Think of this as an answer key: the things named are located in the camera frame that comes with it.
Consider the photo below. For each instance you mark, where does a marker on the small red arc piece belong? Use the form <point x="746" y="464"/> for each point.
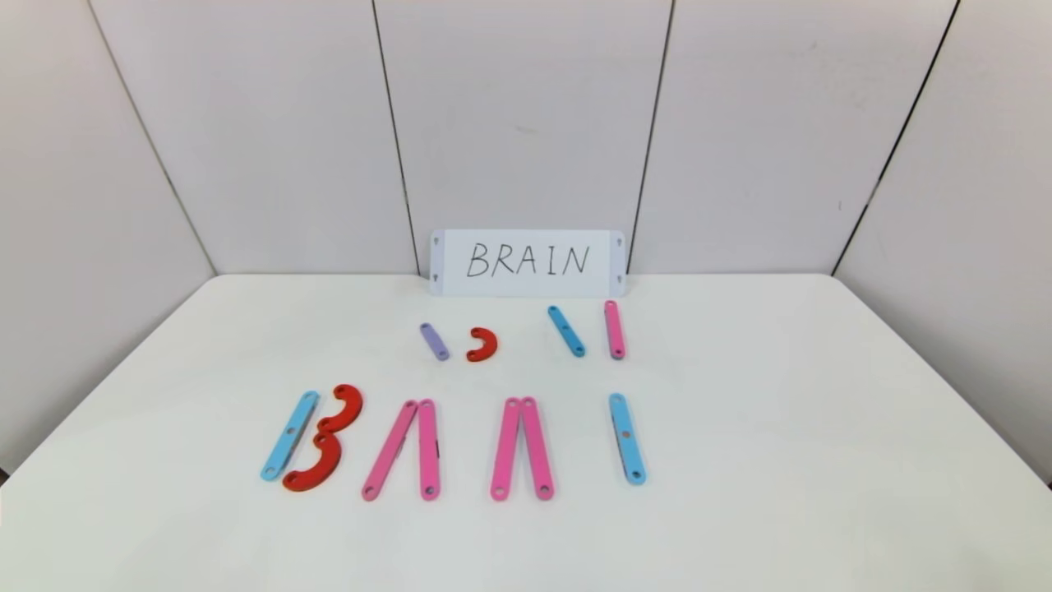
<point x="490" y="345"/>

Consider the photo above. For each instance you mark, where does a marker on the white BRAIN word card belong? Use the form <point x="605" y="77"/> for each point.
<point x="526" y="284"/>

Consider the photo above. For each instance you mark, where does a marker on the long pink bar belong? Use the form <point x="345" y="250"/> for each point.
<point x="427" y="450"/>
<point x="536" y="448"/>
<point x="505" y="450"/>
<point x="390" y="450"/>

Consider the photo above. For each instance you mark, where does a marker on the short blue bar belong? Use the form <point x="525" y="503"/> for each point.
<point x="567" y="330"/>

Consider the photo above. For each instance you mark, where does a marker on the large red arc piece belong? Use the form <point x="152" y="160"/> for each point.
<point x="329" y="464"/>

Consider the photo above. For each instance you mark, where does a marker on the long blue bar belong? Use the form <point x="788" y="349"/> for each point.
<point x="289" y="436"/>
<point x="627" y="438"/>

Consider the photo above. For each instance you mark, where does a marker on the short pink bar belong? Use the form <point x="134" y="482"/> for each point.
<point x="614" y="329"/>

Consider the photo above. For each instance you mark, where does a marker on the short purple bar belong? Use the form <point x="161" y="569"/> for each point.
<point x="434" y="340"/>

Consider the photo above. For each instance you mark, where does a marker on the medium red arc piece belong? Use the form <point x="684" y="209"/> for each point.
<point x="355" y="407"/>

